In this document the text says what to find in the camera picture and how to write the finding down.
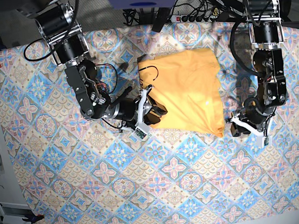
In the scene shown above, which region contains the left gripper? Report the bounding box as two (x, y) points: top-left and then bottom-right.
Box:
(226, 113), (272, 147)

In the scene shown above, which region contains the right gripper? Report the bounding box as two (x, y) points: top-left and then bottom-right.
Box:
(117, 85), (168, 141)

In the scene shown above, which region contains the yellow T-shirt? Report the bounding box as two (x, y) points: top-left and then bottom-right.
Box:
(138, 48), (225, 137)

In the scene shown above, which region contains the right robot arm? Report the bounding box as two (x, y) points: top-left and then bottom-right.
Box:
(18, 0), (167, 141)

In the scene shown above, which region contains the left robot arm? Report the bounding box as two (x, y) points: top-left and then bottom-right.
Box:
(228, 0), (288, 149)

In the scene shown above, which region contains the black centre table clamp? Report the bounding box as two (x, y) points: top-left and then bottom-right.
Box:
(151, 7), (171, 33)

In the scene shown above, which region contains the patterned tablecloth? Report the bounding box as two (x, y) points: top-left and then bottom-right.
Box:
(0, 28), (299, 224)

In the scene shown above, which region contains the bottom left orange clamp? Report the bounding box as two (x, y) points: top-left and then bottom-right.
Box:
(22, 214), (45, 224)

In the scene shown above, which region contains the white power strip red switch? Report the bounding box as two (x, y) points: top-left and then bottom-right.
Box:
(170, 14), (218, 23)

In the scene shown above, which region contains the white wall trunking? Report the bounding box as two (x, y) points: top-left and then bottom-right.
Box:
(0, 202), (32, 224)

